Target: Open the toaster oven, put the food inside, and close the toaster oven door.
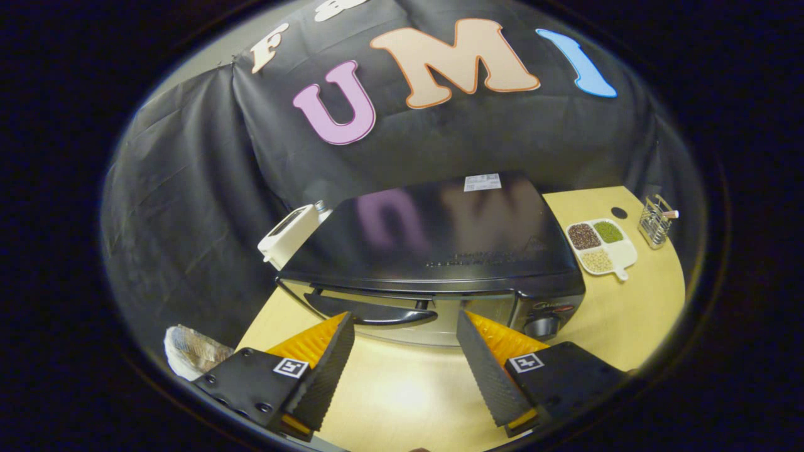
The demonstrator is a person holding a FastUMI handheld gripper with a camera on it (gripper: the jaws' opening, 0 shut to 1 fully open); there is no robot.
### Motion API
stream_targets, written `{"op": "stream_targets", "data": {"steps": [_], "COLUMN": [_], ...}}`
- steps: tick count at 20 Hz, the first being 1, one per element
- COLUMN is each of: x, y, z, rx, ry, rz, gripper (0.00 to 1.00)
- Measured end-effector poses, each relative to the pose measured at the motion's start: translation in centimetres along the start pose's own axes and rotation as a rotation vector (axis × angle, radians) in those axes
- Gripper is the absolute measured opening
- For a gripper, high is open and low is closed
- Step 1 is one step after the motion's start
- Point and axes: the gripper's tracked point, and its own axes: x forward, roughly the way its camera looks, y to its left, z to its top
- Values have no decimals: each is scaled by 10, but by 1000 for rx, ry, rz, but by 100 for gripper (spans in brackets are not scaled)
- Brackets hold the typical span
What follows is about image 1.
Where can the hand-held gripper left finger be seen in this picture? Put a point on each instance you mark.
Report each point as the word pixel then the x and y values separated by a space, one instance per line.
pixel 323 376

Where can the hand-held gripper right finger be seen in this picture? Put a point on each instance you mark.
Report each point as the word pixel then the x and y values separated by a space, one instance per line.
pixel 483 376

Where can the black toaster oven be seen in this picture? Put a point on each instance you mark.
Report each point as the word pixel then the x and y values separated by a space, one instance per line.
pixel 440 238

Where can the white pop-up toaster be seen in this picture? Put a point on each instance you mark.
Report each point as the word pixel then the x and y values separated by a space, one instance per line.
pixel 289 235

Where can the small silver bottle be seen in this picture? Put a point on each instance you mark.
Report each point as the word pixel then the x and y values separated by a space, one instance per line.
pixel 323 210

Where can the white divided bean dish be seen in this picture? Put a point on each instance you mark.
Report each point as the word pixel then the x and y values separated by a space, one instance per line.
pixel 600 248

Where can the black round table grommet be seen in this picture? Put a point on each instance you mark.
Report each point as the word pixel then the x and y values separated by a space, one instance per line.
pixel 619 212

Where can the black backdrop cloth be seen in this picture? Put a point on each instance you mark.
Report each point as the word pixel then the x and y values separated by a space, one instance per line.
pixel 188 188

